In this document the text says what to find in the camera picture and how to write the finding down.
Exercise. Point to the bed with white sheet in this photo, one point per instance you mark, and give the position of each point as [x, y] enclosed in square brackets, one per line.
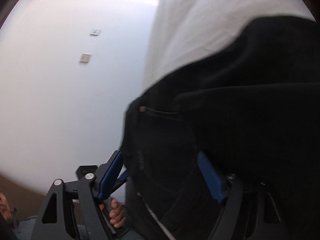
[200, 30]

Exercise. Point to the white wall socket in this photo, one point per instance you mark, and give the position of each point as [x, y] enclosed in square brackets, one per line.
[85, 58]

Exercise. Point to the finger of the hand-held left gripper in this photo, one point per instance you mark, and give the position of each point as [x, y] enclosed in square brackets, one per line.
[122, 176]

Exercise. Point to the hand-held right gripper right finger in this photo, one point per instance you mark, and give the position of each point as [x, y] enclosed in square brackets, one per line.
[211, 178]

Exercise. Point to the black denim pants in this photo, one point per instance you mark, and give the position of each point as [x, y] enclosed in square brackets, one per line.
[225, 117]

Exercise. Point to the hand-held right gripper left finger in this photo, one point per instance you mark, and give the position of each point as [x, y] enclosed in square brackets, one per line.
[112, 173]

